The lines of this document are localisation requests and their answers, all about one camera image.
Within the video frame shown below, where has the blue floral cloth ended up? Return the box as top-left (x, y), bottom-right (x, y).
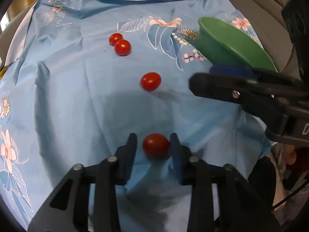
top-left (1, 0), bottom-right (271, 228)

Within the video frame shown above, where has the person's right hand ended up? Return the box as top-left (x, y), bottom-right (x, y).
top-left (282, 144), bottom-right (296, 165)

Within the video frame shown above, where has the black camera box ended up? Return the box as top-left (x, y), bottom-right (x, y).
top-left (282, 0), bottom-right (308, 84)

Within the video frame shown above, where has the cherry tomato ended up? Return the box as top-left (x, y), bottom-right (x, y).
top-left (108, 33), bottom-right (123, 46)
top-left (140, 72), bottom-right (161, 92)
top-left (114, 39), bottom-right (132, 56)
top-left (142, 133), bottom-right (170, 159)

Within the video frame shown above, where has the grey sofa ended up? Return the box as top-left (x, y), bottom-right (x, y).
top-left (1, 0), bottom-right (300, 78)

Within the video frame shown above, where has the green plastic bowl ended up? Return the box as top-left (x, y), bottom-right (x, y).
top-left (195, 17), bottom-right (277, 72)

